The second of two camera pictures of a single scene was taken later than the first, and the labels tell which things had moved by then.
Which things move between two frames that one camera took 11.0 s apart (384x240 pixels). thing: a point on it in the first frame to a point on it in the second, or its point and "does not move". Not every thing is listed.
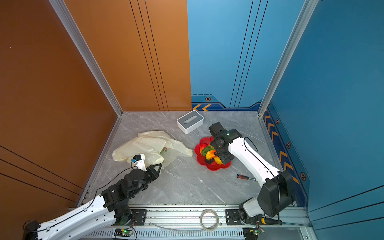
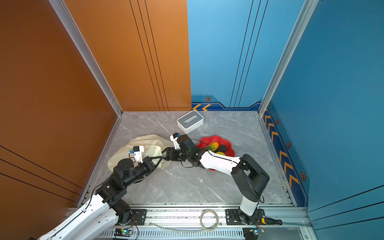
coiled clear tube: (212, 228) does not move
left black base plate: (139, 216) does not move
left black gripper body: (148, 177) to (141, 171)
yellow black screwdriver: (271, 221) does not move
